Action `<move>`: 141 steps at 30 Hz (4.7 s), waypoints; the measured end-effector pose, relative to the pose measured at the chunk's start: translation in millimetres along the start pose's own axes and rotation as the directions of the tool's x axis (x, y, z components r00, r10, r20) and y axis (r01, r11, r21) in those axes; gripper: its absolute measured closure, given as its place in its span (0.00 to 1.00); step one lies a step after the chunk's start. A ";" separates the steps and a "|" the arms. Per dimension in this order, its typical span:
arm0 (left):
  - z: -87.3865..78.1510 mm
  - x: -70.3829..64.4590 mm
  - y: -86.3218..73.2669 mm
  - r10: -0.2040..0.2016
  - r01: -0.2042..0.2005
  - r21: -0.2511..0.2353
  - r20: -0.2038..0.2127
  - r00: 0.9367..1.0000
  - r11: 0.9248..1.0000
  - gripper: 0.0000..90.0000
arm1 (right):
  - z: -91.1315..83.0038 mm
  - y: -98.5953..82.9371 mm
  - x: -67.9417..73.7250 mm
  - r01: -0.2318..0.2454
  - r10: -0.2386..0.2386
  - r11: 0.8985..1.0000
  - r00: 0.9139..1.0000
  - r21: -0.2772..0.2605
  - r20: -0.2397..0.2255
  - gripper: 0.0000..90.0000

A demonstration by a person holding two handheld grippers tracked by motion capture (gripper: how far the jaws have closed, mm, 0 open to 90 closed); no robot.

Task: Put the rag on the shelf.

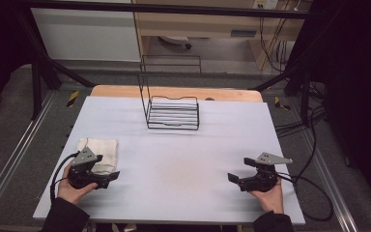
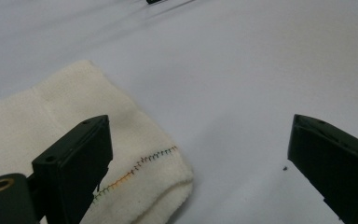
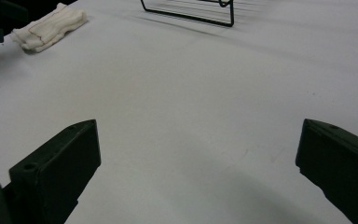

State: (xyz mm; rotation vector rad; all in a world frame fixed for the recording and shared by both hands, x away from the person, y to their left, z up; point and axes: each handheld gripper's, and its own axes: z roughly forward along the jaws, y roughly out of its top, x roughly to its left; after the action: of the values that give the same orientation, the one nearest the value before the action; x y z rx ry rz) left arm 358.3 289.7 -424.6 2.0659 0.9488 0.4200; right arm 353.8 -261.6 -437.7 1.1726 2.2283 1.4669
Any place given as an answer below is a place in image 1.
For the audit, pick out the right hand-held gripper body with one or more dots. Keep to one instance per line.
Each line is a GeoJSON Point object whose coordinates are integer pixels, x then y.
{"type": "Point", "coordinates": [264, 179]}

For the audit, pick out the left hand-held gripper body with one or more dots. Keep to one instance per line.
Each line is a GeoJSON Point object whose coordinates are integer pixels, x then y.
{"type": "Point", "coordinates": [84, 157]}

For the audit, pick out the person's right hand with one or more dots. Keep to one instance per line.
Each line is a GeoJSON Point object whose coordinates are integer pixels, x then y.
{"type": "Point", "coordinates": [270, 199]}

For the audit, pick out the black frame crossbar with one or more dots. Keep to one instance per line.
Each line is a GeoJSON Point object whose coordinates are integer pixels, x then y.
{"type": "Point", "coordinates": [174, 9]}

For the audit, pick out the white chair base with castor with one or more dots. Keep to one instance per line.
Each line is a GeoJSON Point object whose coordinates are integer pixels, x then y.
{"type": "Point", "coordinates": [175, 40]}

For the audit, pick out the white cabinet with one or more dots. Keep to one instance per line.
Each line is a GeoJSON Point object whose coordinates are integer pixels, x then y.
{"type": "Point", "coordinates": [83, 35]}

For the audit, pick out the yellow black tape strip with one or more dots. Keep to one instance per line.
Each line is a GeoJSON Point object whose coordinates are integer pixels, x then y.
{"type": "Point", "coordinates": [73, 98]}
{"type": "Point", "coordinates": [281, 104]}

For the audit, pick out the person's left hand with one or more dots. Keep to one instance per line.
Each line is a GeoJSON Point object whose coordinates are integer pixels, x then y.
{"type": "Point", "coordinates": [72, 192]}

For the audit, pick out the light wooden desk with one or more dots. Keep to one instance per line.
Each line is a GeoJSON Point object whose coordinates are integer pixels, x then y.
{"type": "Point", "coordinates": [206, 27]}

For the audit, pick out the aluminium floor rail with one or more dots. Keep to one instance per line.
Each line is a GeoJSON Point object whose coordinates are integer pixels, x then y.
{"type": "Point", "coordinates": [331, 183]}
{"type": "Point", "coordinates": [16, 151]}

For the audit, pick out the black metal stand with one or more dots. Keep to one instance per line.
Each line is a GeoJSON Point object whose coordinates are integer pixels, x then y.
{"type": "Point", "coordinates": [37, 80]}
{"type": "Point", "coordinates": [305, 93]}

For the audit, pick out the pale grey table mat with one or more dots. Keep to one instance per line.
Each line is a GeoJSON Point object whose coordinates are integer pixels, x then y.
{"type": "Point", "coordinates": [180, 161]}

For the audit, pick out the white towel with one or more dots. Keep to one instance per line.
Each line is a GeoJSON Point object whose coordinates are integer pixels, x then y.
{"type": "Point", "coordinates": [104, 151]}

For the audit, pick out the black curtain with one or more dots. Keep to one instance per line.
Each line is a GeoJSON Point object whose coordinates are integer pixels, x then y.
{"type": "Point", "coordinates": [0, 48]}
{"type": "Point", "coordinates": [357, 80]}

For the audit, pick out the white power strip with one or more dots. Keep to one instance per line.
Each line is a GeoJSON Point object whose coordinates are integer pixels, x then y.
{"type": "Point", "coordinates": [265, 4]}

